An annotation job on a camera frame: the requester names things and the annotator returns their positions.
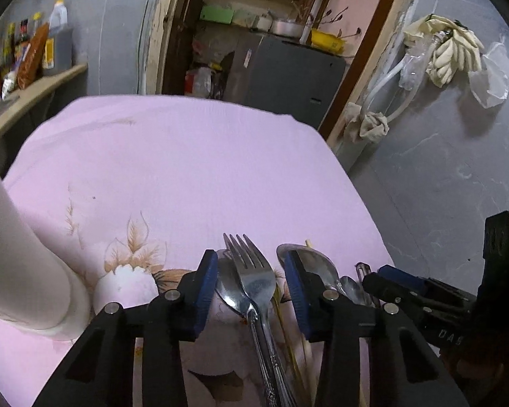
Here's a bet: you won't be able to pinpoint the steel fork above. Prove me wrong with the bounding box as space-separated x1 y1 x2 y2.
223 233 298 406

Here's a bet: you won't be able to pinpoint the steel spoon left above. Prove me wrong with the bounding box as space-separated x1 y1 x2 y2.
216 250 279 407

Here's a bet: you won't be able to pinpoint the steel spoon right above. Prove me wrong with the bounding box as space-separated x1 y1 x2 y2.
277 244 345 295

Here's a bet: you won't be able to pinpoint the pink floral tablecloth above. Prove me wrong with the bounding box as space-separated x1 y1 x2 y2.
0 96 391 406

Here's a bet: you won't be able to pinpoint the white utensil holder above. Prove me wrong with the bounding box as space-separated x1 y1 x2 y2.
0 178 91 340

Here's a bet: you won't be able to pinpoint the beige rag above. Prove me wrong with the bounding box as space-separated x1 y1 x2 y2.
344 103 390 142

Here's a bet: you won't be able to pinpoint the clear plastic bag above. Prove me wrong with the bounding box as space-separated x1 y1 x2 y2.
468 42 509 109

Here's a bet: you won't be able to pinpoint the grey cabinet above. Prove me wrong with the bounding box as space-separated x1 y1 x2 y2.
223 32 346 129

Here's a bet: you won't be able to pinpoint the cream rubber gloves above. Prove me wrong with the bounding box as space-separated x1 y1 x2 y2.
404 14 484 88

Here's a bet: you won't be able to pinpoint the white blue packet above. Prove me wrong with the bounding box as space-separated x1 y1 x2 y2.
1 69 17 100

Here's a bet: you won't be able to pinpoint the large oil jug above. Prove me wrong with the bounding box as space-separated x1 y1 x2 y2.
42 0 73 76

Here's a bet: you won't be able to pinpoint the metal pot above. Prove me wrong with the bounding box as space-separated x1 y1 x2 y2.
270 19 304 40

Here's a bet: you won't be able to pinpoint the white hose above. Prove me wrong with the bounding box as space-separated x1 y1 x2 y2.
361 56 430 121

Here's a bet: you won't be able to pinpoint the brown door frame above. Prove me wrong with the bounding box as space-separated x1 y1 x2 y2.
319 0 412 151

